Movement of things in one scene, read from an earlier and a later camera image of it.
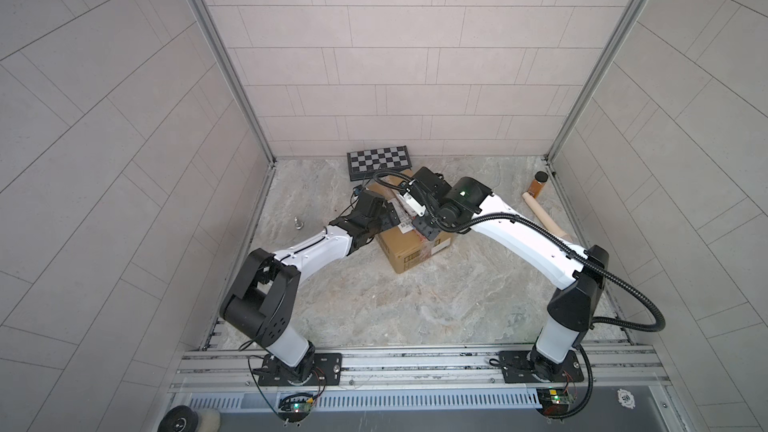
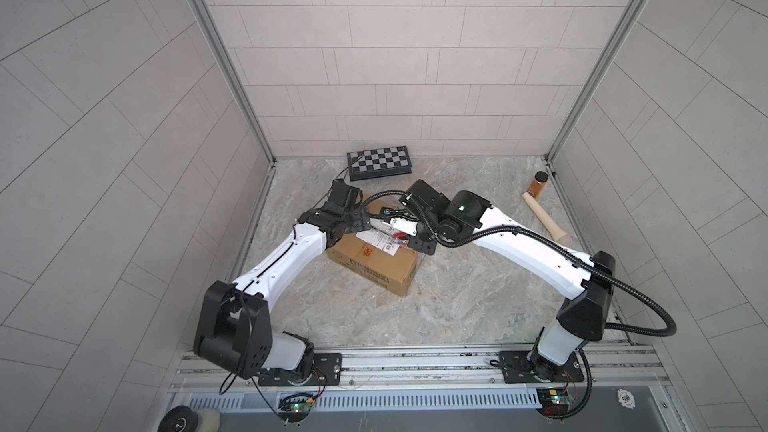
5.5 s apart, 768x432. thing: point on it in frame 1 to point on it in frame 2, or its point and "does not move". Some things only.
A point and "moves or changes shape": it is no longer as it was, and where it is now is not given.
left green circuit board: [296, 403] does not move
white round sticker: [626, 398] does not move
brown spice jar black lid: [537, 183] does not move
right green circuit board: [554, 401] does not move
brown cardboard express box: [404, 245] moves or changes shape
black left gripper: [391, 216] to [358, 225]
